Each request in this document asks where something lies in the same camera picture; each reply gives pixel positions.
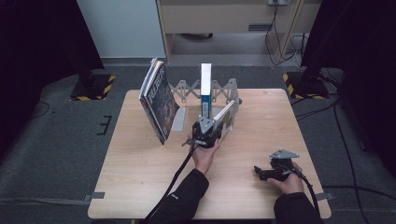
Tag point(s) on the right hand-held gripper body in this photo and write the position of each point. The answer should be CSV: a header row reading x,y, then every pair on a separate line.
x,y
281,166

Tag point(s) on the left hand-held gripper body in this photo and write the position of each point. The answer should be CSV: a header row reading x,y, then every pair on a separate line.
x,y
205,132

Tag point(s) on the blue cover book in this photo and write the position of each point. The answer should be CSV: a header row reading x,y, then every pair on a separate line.
x,y
206,105

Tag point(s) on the expandable grey metal book rack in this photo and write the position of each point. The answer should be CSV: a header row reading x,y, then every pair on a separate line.
x,y
180,119

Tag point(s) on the dark cover magazine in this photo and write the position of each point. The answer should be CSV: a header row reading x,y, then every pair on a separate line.
x,y
163,105
146,79

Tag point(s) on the person's right hand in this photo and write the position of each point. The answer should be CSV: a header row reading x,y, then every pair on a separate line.
x,y
292,185

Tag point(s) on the person's left hand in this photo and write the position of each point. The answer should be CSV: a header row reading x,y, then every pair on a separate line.
x,y
204,158

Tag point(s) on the grey tape piece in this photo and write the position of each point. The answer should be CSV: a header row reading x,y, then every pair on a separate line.
x,y
96,195
327,196

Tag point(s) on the black stand with striped base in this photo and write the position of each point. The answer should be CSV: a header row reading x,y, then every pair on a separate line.
x,y
308,87
93,88

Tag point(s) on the black tape floor mark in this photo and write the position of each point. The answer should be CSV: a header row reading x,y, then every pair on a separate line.
x,y
106,125

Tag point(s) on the light wooden desk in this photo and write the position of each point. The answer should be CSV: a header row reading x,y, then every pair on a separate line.
x,y
218,18

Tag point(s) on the white partition panel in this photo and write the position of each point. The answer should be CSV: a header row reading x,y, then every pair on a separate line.
x,y
124,28

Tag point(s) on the black curtain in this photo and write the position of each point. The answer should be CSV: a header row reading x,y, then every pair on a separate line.
x,y
37,46
373,62

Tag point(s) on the white power strip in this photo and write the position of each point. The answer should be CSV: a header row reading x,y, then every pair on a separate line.
x,y
278,2

